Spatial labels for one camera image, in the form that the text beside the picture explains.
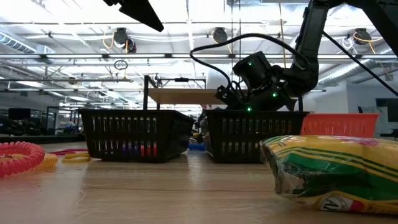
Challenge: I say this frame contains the black computer monitor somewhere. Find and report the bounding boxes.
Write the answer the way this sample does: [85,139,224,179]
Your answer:
[8,108,31,121]
[387,98,398,123]

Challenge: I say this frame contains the white globe lamp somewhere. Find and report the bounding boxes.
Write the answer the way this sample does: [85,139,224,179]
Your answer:
[303,98,318,113]

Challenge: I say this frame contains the yellow rubber band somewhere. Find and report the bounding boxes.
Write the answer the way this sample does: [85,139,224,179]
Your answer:
[61,152,92,164]

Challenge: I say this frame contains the black thin cable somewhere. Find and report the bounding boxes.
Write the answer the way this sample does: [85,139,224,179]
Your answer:
[322,30,398,97]

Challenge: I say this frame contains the red coil keychain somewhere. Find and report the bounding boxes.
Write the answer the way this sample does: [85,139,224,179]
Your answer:
[139,142,159,157]

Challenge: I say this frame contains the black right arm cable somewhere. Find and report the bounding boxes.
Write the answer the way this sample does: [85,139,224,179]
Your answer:
[188,32,309,91]

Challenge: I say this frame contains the orange slotted plastic basket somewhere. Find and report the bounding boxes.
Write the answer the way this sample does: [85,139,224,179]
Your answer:
[300,113,380,138]

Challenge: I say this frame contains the grey draped cover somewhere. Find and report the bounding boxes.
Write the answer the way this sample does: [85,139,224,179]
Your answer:
[357,105,389,138]

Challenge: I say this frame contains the black slotted plastic basket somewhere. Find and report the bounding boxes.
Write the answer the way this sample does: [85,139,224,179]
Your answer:
[77,108,195,164]
[203,110,310,164]

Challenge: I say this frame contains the yellow coil keychain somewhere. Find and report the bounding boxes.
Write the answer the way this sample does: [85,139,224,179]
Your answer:
[32,154,59,171]

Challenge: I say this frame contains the blue coil keychain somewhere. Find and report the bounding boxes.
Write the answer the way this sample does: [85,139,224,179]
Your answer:
[188,142,206,152]

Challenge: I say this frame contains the silver ventilation duct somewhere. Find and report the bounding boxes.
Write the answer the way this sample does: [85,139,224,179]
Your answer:
[0,30,40,54]
[317,39,398,91]

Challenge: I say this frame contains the red rubber band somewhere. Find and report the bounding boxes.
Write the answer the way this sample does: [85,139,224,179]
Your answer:
[48,148,90,156]

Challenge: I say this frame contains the long ceiling light rail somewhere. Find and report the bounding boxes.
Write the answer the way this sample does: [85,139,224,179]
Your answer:
[0,53,398,60]

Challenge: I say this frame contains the black ceiling cable reel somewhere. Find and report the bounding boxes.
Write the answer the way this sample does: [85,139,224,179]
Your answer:
[353,27,373,45]
[112,27,137,54]
[212,27,229,44]

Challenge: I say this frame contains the orange coil keychain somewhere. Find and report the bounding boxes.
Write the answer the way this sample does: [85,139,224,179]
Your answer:
[0,141,45,179]

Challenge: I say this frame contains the yellow green crayon pack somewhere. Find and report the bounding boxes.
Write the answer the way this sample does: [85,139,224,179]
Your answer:
[259,134,398,215]

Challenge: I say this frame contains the wooden shelf riser black legs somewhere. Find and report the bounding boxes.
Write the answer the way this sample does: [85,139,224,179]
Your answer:
[142,74,304,113]

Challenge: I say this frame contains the dark background table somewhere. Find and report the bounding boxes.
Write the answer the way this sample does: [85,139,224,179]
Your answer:
[0,133,85,145]

